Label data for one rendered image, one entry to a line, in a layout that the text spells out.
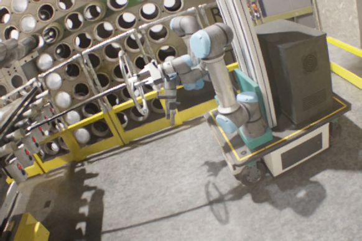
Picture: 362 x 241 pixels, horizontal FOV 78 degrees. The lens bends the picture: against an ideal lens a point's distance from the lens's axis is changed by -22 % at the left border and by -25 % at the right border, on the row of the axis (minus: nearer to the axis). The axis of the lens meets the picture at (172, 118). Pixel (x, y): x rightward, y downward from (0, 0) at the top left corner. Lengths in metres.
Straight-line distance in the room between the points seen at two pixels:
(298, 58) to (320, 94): 0.31
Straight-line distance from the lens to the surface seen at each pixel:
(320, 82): 1.72
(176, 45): 3.32
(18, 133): 1.90
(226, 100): 1.35
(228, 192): 1.88
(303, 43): 1.57
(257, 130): 1.54
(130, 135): 2.79
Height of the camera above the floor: 1.35
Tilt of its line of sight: 28 degrees down
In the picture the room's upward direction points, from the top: 23 degrees counter-clockwise
